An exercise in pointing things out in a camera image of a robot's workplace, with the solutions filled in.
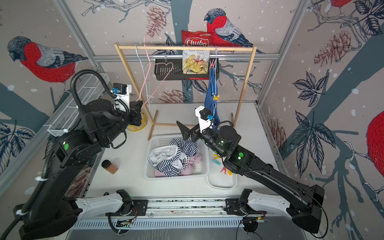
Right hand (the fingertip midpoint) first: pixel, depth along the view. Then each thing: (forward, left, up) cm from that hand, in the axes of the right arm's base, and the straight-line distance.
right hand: (188, 114), depth 58 cm
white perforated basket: (-7, -5, -42) cm, 43 cm away
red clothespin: (-6, -20, -43) cm, 47 cm away
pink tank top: (-4, 0, -35) cm, 35 cm away
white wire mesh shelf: (+29, +61, -11) cm, 68 cm away
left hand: (+2, +17, +6) cm, 18 cm away
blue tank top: (+17, -10, -10) cm, 22 cm away
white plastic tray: (-9, -16, -44) cm, 48 cm away
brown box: (-9, +45, -33) cm, 57 cm away
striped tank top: (-6, +11, -31) cm, 33 cm away
